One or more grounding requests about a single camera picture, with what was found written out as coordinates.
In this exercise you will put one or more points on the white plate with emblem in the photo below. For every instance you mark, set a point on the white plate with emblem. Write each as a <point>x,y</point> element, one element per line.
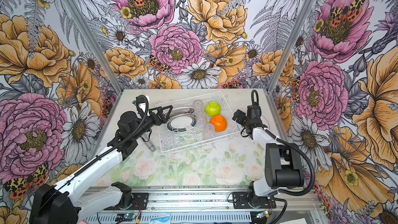
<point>181,111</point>

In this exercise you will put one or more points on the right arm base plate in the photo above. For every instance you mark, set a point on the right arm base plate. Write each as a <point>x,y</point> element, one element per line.
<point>242,200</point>

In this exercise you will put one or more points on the aluminium frame rail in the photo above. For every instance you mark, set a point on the aluminium frame rail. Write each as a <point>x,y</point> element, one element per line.
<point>212,206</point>

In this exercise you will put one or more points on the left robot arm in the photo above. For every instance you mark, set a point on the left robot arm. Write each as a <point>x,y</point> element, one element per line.
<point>64,203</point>

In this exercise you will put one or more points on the clear glass far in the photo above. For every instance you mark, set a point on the clear glass far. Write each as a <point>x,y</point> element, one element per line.
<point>198,106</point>

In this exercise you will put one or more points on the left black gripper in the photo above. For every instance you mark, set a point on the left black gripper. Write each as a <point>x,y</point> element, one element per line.
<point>164,118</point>

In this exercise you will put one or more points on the clear glass middle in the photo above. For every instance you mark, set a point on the clear glass middle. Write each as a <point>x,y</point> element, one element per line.
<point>201,120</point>

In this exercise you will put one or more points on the green rimmed white plate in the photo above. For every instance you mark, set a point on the green rimmed white plate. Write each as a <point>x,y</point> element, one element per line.
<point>180,123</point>

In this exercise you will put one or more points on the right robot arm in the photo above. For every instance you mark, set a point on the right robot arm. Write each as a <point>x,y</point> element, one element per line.
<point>283,169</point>

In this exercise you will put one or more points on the orange bowl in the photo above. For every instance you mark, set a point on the orange bowl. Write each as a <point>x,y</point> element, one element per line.
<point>219,122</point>

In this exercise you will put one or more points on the small circuit board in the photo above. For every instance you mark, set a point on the small circuit board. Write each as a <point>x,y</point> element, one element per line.
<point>125,217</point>

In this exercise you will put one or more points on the clear glass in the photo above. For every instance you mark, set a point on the clear glass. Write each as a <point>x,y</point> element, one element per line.
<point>198,106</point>
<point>201,120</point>
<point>208,132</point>

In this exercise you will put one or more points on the grey metal cylinder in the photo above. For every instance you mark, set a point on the grey metal cylinder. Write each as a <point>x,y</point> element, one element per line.
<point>148,143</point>

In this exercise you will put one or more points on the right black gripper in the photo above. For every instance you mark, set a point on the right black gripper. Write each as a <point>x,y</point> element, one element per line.
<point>242,115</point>

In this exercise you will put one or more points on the clear glass near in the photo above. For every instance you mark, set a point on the clear glass near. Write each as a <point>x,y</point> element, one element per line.
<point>208,132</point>

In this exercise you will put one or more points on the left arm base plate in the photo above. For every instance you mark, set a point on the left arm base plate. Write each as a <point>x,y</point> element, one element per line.
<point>139,201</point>

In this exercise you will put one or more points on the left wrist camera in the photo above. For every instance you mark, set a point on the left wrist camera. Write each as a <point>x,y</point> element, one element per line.
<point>142,106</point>

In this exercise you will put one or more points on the white wire dish rack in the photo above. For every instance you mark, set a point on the white wire dish rack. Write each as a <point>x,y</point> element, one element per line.
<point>192,137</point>

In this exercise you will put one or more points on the watermelon pattern plate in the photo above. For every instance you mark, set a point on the watermelon pattern plate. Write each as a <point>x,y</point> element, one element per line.
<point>265,122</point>

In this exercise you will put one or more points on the lime green bowl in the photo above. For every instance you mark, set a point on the lime green bowl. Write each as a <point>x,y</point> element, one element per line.
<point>212,109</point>

